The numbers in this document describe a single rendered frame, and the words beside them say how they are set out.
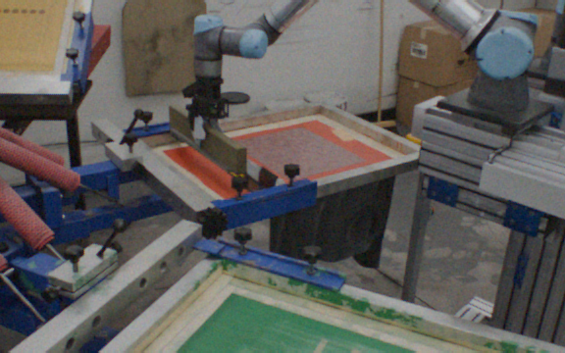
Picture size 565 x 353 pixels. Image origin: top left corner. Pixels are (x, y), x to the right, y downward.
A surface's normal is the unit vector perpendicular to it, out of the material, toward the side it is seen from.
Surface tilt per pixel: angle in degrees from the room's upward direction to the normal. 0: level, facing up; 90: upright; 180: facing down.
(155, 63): 90
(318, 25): 90
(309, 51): 90
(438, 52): 90
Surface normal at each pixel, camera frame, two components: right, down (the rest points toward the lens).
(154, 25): 0.83, 0.22
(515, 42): -0.24, 0.45
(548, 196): -0.65, 0.29
